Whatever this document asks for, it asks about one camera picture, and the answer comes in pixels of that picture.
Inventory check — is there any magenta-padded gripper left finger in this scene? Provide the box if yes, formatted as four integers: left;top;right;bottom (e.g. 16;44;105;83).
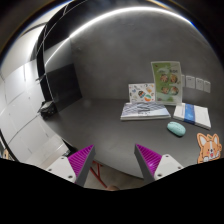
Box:
45;144;97;186

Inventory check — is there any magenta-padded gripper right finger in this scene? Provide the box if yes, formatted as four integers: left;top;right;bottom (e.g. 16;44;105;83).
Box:
134;143;185;185

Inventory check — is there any white book with blue band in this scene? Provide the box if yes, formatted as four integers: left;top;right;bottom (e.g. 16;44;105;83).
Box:
172;102;212;130

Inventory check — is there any red metal frame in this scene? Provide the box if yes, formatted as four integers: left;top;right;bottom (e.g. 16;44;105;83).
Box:
88;160;108;189

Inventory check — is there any grey striped book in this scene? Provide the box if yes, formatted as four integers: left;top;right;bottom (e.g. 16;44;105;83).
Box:
120;101;172;121

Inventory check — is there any teal perforated computer mouse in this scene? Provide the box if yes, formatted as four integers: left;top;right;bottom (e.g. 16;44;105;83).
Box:
166;121;187;138

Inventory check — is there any white sticker card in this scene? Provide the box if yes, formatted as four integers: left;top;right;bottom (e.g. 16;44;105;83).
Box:
128;82;156;104

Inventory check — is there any green menu acrylic stand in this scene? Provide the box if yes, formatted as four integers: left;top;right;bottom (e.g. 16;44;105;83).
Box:
150;60;184;106

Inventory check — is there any orange corgi-shaped mouse pad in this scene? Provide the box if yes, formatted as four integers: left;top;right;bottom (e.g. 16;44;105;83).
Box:
196;132;223;164

